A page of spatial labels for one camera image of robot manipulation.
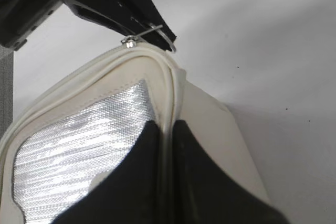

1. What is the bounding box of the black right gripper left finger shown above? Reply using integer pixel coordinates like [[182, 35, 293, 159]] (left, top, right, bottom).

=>
[[53, 121, 160, 224]]

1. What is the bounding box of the cream zippered lunch bag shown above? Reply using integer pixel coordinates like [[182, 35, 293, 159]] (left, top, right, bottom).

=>
[[1, 42, 269, 223]]

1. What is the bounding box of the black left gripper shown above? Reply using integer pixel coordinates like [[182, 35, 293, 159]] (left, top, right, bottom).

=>
[[1, 0, 147, 51]]

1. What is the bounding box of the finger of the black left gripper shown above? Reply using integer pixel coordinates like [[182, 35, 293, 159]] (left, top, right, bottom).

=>
[[99, 0, 177, 51]]

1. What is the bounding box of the silver ring zipper pull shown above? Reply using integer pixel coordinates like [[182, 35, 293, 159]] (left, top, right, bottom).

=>
[[120, 23, 177, 53]]

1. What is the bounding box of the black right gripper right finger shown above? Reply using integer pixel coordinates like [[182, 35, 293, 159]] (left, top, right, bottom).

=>
[[172, 120, 289, 223]]

